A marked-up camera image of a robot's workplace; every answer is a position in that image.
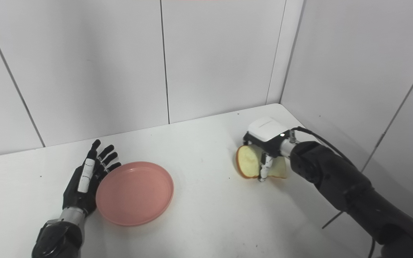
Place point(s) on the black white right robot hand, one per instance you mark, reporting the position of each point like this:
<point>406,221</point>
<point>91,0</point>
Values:
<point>265,130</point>

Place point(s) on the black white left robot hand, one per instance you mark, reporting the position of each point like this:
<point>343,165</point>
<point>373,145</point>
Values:
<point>77,195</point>

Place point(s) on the slice of white bread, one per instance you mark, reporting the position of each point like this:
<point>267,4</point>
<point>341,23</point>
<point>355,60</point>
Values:
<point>248,163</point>

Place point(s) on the pink round plate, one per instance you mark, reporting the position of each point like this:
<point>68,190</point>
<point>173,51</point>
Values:
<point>134,193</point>

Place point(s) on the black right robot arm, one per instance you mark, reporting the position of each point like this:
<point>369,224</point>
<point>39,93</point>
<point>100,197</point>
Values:
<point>342,182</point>

